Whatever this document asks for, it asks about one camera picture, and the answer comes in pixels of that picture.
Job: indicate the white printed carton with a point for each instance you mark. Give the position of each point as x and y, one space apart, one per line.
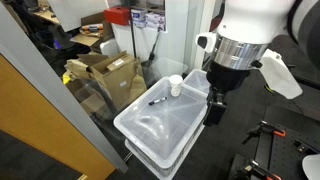
138 17
155 20

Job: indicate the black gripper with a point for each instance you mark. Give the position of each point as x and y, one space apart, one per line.
226 78

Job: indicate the white plastic container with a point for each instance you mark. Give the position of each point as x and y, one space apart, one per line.
109 47

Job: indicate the low brown cardboard box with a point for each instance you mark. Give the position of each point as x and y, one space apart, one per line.
91 100

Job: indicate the white paper cup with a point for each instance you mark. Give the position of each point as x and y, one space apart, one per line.
175 86

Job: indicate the small yellow object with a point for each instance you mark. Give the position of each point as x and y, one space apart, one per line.
66 79

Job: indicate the red box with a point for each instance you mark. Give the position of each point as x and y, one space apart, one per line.
116 15

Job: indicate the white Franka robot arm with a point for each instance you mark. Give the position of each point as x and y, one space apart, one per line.
253 20

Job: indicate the cardboard box with orange items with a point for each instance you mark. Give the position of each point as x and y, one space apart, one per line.
91 35

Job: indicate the white board panel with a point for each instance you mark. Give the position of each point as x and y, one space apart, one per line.
76 11

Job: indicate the large clear plastic bin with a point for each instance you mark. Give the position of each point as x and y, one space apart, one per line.
163 130

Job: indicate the black metal stand bar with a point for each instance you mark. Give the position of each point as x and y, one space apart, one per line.
308 81

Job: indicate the orange wooden door panel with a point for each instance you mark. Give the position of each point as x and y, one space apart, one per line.
36 123

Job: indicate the flattened crumpled cardboard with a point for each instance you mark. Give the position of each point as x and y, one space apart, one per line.
78 66

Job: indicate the grey door frame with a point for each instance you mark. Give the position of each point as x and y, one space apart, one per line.
56 93

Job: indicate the small clear plastic bin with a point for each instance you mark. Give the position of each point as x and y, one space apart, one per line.
197 81

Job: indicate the white rounded object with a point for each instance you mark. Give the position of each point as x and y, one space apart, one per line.
312 168

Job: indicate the black and white marker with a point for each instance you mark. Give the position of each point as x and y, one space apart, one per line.
157 101

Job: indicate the open cardboard box with labels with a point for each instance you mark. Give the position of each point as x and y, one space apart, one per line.
116 80

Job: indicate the black perforated breadboard table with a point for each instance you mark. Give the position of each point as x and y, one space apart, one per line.
286 156

